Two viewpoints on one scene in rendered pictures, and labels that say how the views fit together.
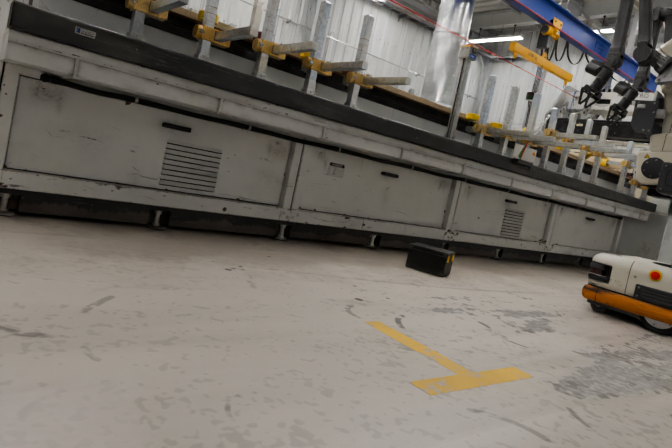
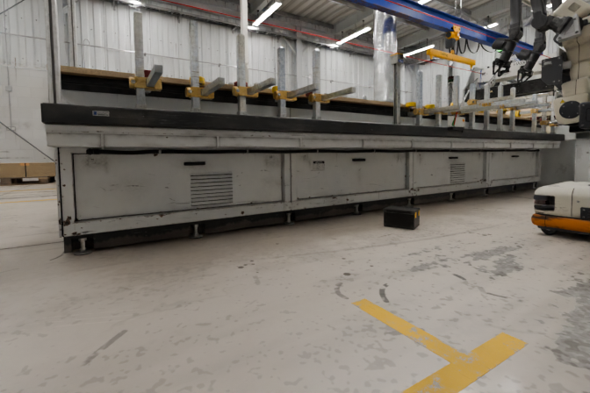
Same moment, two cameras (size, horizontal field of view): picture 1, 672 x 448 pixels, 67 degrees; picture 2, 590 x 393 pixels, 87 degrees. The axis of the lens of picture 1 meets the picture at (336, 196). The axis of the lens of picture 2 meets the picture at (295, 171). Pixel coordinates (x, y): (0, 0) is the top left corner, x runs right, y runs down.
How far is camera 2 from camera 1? 0.46 m
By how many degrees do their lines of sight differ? 8
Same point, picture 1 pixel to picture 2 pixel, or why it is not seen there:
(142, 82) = (154, 139)
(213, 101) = (212, 139)
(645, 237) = (560, 160)
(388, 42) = (346, 71)
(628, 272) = (571, 198)
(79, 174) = (132, 212)
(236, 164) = (244, 179)
